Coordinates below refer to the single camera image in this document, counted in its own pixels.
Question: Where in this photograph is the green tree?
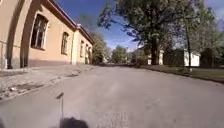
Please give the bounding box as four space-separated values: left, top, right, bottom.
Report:
109 45 129 65
89 31 113 65

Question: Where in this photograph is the grey asphalt road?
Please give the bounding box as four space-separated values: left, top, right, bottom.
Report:
0 64 224 128

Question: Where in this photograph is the large leafy tree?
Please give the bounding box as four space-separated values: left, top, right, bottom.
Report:
97 0 224 67

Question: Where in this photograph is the robot's own part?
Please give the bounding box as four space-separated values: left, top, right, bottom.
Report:
55 92 65 128

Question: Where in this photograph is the beige building with arched windows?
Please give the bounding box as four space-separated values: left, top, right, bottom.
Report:
0 0 95 70

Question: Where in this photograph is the low white building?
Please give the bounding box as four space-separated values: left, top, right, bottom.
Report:
146 49 201 68

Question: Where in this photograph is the cobbled pavement strip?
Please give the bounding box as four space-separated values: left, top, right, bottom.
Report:
0 64 96 101

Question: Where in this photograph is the shaded grass verge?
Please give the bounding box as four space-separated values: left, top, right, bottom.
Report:
139 64 224 84

